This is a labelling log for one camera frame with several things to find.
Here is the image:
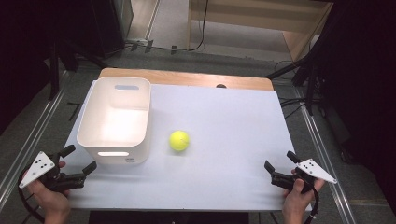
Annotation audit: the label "white board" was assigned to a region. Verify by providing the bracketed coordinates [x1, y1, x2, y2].
[61, 79, 312, 213]

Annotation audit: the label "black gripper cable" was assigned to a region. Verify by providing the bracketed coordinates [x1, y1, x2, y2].
[17, 172, 46, 224]
[307, 186, 320, 224]

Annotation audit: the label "yellow tennis ball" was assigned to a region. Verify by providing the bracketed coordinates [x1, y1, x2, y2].
[168, 130, 191, 152]

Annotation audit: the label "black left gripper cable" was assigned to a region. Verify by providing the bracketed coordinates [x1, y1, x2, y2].
[17, 172, 46, 224]

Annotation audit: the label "white plastic storage bin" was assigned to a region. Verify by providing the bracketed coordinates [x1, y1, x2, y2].
[76, 76, 153, 166]

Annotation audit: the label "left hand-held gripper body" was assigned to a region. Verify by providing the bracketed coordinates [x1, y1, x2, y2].
[18, 150, 87, 193]

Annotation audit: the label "person's left hand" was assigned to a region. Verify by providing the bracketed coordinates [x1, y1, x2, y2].
[26, 161, 72, 219]

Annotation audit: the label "white power strip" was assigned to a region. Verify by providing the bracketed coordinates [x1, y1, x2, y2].
[125, 37, 149, 45]

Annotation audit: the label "light wooden shelf unit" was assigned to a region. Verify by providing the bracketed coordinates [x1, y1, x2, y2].
[187, 0, 334, 63]

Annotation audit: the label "black floor cables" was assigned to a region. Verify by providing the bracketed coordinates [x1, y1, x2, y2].
[273, 59, 314, 119]

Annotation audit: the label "black cabinet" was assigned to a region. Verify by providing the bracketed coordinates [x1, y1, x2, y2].
[89, 0, 134, 60]

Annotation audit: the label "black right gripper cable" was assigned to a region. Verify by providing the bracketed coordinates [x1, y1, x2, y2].
[307, 186, 320, 224]

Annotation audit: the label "aluminium floor rail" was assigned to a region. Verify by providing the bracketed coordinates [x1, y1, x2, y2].
[293, 88, 358, 224]
[0, 88, 68, 204]

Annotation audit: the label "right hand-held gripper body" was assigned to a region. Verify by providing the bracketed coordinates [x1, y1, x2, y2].
[270, 158, 338, 194]

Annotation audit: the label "wooden table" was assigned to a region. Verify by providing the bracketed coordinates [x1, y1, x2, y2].
[98, 67, 275, 92]

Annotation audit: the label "person's right hand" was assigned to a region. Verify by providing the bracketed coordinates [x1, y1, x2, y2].
[281, 168, 327, 217]

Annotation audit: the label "black metal stand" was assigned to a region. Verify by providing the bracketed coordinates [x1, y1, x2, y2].
[264, 0, 347, 117]
[46, 36, 108, 102]

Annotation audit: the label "black hanging cable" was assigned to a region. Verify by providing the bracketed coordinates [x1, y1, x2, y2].
[186, 0, 210, 52]

